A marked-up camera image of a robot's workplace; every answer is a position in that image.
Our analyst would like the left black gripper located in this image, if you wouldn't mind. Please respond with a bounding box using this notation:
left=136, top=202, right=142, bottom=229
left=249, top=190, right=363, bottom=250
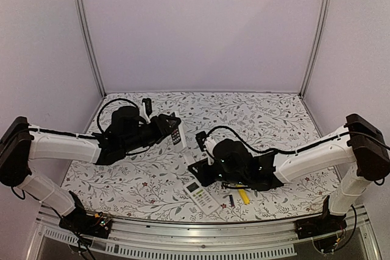
left=121, top=113, right=180, bottom=153

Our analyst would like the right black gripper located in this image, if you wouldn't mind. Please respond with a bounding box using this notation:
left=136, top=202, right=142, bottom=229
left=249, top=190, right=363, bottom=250
left=187, top=158, right=247, bottom=188

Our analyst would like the black-faced white remote control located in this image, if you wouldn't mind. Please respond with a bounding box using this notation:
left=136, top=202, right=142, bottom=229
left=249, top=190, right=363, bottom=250
left=171, top=124, right=186, bottom=152

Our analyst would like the yellow pry tool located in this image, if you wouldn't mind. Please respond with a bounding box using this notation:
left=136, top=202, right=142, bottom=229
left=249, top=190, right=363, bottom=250
left=238, top=189, right=250, bottom=205

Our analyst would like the slim white remote control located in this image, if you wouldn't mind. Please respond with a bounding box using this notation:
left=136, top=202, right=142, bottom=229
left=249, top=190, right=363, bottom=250
left=219, top=188, right=230, bottom=195

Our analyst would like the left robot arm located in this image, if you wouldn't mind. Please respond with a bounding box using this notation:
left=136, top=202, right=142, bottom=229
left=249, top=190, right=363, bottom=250
left=1, top=106, right=181, bottom=232

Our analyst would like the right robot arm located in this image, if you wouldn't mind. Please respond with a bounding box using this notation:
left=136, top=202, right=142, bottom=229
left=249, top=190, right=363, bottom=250
left=188, top=114, right=389, bottom=233

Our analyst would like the white remote with display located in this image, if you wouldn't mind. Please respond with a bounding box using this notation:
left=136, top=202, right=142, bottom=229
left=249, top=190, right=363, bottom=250
left=183, top=180, right=220, bottom=215

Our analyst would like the small white battery cover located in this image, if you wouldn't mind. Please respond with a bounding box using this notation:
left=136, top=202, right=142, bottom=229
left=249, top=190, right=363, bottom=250
left=183, top=150, right=196, bottom=166

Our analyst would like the floral patterned table mat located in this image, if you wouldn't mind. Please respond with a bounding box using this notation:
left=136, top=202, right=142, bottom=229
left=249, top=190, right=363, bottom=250
left=62, top=93, right=339, bottom=223

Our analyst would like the left purple AAA battery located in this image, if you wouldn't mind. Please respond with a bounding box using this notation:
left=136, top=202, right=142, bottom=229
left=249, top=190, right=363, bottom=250
left=229, top=194, right=235, bottom=208

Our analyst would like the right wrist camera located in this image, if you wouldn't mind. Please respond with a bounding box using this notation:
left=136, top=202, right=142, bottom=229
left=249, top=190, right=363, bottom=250
left=196, top=131, right=216, bottom=166

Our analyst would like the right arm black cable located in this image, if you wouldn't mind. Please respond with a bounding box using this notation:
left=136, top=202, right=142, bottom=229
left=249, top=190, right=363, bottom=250
left=205, top=125, right=390, bottom=156

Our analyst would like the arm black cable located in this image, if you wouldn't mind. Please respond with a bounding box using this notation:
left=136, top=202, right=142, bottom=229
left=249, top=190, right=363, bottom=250
left=29, top=97, right=144, bottom=139
left=205, top=125, right=390, bottom=156

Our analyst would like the front aluminium rail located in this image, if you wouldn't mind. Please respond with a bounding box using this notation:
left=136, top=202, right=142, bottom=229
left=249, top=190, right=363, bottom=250
left=27, top=206, right=383, bottom=259

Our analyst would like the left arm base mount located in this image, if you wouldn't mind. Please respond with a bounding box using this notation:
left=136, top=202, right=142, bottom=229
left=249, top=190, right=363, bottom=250
left=59, top=211, right=113, bottom=239

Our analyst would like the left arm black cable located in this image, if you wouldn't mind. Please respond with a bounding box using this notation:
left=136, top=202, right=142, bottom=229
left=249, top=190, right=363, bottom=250
left=29, top=97, right=144, bottom=139

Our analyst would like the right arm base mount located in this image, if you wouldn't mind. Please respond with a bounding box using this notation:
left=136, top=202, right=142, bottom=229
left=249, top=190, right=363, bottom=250
left=294, top=214, right=347, bottom=254

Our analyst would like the left aluminium frame post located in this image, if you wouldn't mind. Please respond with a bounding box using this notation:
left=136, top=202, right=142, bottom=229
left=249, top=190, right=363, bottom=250
left=74, top=0, right=107, bottom=98

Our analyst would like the aluminium frame post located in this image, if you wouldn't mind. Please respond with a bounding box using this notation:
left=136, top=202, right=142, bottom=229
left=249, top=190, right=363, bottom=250
left=74, top=0, right=107, bottom=98
left=299, top=0, right=331, bottom=99

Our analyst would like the right aluminium frame post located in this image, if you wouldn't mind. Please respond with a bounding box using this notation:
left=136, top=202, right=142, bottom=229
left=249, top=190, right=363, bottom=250
left=299, top=0, right=331, bottom=99

